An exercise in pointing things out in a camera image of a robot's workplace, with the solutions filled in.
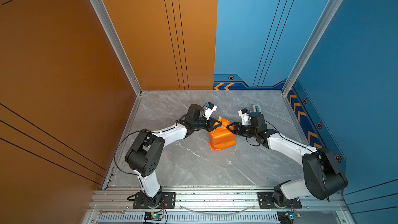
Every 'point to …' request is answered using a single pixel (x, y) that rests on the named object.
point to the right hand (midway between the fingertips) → (228, 128)
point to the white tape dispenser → (256, 107)
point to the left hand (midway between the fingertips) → (221, 122)
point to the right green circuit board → (285, 216)
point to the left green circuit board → (153, 216)
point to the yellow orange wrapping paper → (222, 138)
